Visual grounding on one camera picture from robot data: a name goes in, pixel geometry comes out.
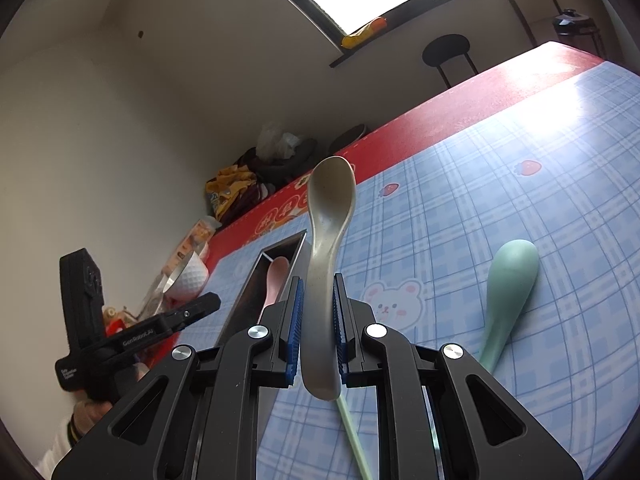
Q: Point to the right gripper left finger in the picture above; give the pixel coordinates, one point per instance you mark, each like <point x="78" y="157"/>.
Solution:
<point x="195" y="415"/>

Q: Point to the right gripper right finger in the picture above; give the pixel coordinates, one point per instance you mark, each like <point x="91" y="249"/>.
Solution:
<point x="440" y="413"/>

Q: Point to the green chopstick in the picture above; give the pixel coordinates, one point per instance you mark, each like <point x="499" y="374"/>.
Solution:
<point x="353" y="438"/>

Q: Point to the green spoon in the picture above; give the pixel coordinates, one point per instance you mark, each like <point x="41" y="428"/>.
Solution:
<point x="511" y="279"/>

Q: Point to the pink spoon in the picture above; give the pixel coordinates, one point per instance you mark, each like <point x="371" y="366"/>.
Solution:
<point x="275" y="280"/>

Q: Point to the beige spoon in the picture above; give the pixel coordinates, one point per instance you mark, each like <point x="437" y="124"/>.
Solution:
<point x="331" y="193"/>

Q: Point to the striped sleeve forearm left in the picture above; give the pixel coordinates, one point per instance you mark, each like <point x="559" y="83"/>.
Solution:
<point x="65" y="439"/>

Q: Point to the person's left hand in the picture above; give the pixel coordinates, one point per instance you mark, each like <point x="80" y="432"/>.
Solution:
<point x="86" y="414"/>

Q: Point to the steel utensil tray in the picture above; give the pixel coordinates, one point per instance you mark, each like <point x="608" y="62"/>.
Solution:
<point x="259" y="357"/>

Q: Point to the white textured bowl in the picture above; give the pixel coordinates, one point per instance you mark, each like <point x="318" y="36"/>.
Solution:
<point x="187" y="280"/>

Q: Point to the snack package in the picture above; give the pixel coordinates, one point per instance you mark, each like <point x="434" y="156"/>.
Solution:
<point x="196" y="240"/>

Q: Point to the red festive tablecloth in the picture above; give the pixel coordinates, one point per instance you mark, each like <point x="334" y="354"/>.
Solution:
<point x="432" y="121"/>

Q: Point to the yellow clothes pile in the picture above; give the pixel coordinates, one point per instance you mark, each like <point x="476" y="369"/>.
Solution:
<point x="233" y="192"/>

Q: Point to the blue plaid table mat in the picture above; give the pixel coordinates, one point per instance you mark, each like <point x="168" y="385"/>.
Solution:
<point x="561" y="170"/>

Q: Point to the white plastic bag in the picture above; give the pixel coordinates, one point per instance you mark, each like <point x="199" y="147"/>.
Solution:
<point x="275" y="143"/>

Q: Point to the black bin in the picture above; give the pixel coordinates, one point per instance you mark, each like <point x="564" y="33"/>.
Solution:
<point x="348" y="137"/>

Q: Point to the black round stool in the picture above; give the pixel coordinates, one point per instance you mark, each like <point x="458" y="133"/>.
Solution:
<point x="444" y="49"/>

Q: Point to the yellow item on windowsill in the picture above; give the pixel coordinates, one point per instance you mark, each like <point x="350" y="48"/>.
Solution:
<point x="365" y="33"/>

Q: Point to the black rice cooker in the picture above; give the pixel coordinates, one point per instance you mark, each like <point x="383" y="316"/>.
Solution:
<point x="578" y="31"/>

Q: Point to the dark metal rack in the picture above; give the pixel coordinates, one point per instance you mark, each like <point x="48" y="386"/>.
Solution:
<point x="536" y="17"/>

